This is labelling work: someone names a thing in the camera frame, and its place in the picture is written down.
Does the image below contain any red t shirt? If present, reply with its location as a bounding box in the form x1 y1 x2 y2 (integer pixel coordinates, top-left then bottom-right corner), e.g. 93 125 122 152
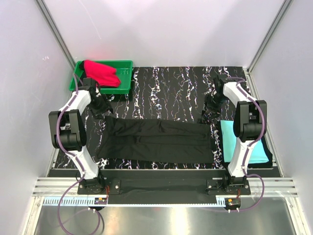
83 60 121 88

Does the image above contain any left aluminium frame post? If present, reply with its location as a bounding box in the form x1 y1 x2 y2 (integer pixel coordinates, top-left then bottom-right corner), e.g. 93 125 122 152
35 0 76 69

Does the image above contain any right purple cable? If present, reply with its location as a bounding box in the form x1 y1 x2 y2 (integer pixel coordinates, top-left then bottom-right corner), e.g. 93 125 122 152
200 77 266 213

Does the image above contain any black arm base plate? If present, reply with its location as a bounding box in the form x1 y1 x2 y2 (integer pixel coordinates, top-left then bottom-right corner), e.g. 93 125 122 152
78 169 251 196

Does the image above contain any green plastic bin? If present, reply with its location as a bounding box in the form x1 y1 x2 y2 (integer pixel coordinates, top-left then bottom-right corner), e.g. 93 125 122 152
74 60 133 94

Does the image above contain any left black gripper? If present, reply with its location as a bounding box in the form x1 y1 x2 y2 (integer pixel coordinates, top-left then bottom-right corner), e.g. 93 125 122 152
88 94 113 120

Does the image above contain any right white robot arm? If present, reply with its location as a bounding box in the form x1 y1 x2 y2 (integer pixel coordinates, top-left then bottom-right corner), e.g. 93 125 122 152
200 75 267 194

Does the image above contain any folded teal t shirt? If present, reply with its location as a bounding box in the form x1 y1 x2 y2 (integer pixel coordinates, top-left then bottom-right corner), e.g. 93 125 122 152
220 119 270 164

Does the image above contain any right aluminium frame post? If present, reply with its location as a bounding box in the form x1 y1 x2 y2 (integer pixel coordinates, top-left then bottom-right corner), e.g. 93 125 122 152
246 0 293 73

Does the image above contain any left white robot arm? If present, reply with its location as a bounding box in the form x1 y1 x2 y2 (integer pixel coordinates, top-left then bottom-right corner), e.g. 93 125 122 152
48 77 113 194

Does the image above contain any black t shirt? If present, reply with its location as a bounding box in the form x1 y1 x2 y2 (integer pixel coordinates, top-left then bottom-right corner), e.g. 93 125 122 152
96 116 214 164

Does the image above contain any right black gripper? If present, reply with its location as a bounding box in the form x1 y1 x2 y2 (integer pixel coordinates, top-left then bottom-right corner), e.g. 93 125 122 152
201 94 227 121

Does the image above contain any aluminium frame post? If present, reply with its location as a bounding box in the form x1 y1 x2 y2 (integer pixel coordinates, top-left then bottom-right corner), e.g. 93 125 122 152
35 0 76 69
246 0 293 73

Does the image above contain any black marbled table mat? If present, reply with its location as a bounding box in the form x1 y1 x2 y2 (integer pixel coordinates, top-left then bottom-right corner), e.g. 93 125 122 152
82 67 246 170

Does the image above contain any purple cable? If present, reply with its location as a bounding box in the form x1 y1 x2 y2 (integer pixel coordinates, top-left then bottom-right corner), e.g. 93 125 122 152
55 72 106 233
200 77 266 213

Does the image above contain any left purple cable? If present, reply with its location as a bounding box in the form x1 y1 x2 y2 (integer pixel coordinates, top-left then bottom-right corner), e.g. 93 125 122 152
55 72 106 233

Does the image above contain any white slotted cable duct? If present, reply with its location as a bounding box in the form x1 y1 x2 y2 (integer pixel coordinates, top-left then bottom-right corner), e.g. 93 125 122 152
43 196 241 208

